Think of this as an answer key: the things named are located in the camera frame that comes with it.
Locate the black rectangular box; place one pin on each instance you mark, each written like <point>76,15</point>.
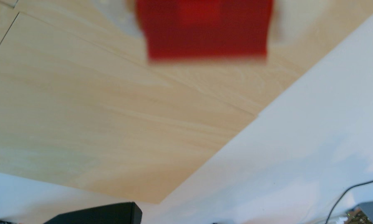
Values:
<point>102,214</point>

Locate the red block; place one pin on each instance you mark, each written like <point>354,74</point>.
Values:
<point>205,31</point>

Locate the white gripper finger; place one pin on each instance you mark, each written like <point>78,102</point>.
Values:
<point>283,18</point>
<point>121,15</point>

